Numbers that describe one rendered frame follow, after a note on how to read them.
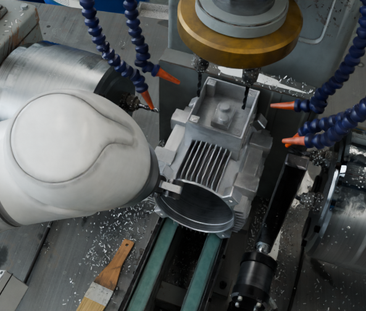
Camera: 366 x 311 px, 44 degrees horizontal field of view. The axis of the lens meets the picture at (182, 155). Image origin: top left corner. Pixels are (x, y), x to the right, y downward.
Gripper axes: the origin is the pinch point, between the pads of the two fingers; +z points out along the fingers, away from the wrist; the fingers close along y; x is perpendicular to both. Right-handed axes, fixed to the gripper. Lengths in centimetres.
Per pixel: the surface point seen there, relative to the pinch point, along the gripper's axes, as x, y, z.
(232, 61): -18.6, -7.6, -14.0
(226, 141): -10.7, -8.5, 3.4
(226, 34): -21.7, -5.9, -14.7
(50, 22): -41, 62, 58
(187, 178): -2.8, -4.3, 2.7
